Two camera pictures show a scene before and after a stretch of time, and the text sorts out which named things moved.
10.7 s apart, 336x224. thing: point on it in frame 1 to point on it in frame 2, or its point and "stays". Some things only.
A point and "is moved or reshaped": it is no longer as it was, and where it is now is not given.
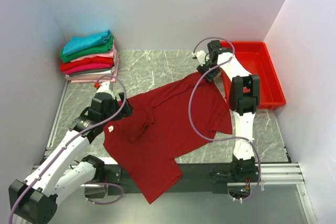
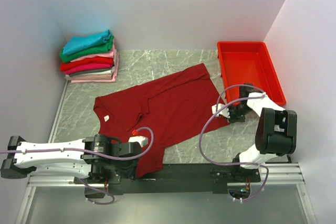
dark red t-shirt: [164, 125] is moved or reshaped
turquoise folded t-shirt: [79, 43] stays
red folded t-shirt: [106, 61] stays
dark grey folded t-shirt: [72, 75] stays
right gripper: [209, 76] to [233, 119]
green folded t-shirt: [107, 46] stays
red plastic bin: [254, 56] stays
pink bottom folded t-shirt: [102, 79] stays
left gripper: [127, 112] to [130, 173]
